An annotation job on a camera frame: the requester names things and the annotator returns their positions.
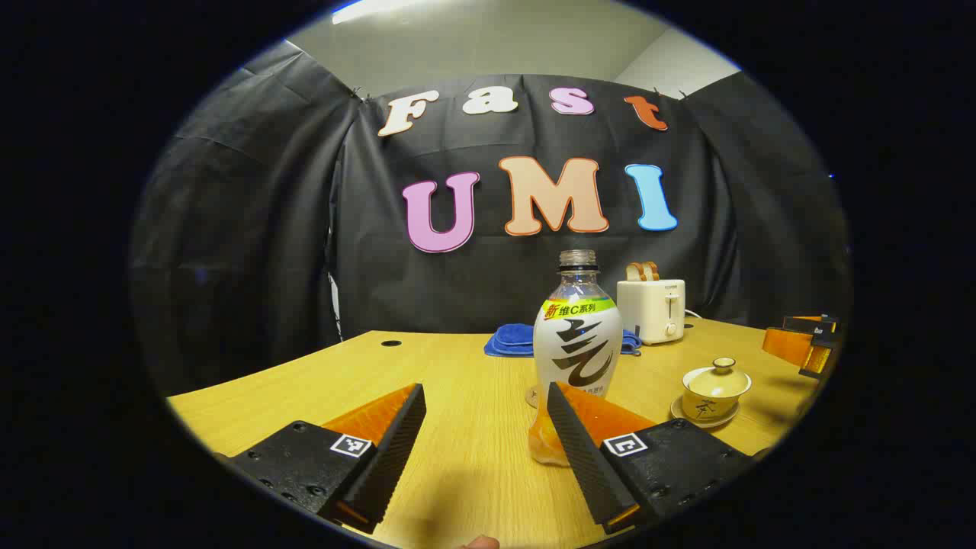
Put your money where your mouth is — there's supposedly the blue towel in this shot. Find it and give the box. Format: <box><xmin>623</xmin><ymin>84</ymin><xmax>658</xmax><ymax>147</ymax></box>
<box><xmin>484</xmin><ymin>323</ymin><xmax>643</xmax><ymax>358</ymax></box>

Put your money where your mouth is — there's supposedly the black backdrop cloth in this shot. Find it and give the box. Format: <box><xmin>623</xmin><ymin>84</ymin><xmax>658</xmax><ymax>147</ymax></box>
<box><xmin>130</xmin><ymin>42</ymin><xmax>851</xmax><ymax>397</ymax></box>

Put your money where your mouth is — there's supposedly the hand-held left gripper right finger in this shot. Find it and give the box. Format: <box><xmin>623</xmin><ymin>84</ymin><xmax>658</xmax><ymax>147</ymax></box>
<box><xmin>546</xmin><ymin>381</ymin><xmax>756</xmax><ymax>535</ymax></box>

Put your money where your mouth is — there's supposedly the white toaster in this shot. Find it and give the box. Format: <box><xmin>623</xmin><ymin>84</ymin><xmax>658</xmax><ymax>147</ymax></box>
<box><xmin>616</xmin><ymin>278</ymin><xmax>687</xmax><ymax>345</ymax></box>

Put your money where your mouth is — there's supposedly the cream teacup lid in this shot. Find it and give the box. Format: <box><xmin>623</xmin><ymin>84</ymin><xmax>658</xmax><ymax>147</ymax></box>
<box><xmin>682</xmin><ymin>357</ymin><xmax>753</xmax><ymax>401</ymax></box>

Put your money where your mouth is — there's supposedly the cream ceramic teacup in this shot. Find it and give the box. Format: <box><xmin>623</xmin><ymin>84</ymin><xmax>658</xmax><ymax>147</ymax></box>
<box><xmin>684</xmin><ymin>390</ymin><xmax>744</xmax><ymax>422</ymax></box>

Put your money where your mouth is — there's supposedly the cream ceramic saucer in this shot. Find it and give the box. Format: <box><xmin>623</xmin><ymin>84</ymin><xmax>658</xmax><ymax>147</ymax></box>
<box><xmin>669</xmin><ymin>394</ymin><xmax>741</xmax><ymax>429</ymax></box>

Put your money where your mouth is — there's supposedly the white labelled water bottle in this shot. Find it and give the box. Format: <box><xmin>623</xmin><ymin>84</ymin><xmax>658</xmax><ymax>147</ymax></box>
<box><xmin>528</xmin><ymin>249</ymin><xmax>626</xmax><ymax>467</ymax></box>

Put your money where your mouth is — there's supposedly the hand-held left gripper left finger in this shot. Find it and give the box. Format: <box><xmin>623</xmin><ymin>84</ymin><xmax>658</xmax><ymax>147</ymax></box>
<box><xmin>229</xmin><ymin>383</ymin><xmax>426</xmax><ymax>535</ymax></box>

